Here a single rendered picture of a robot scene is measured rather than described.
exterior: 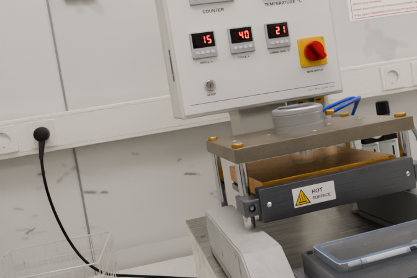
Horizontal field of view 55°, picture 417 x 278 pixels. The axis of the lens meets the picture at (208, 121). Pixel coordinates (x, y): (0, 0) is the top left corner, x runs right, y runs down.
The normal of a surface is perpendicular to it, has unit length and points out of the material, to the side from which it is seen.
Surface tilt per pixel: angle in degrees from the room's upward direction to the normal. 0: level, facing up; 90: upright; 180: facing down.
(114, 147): 90
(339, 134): 90
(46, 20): 90
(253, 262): 41
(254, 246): 0
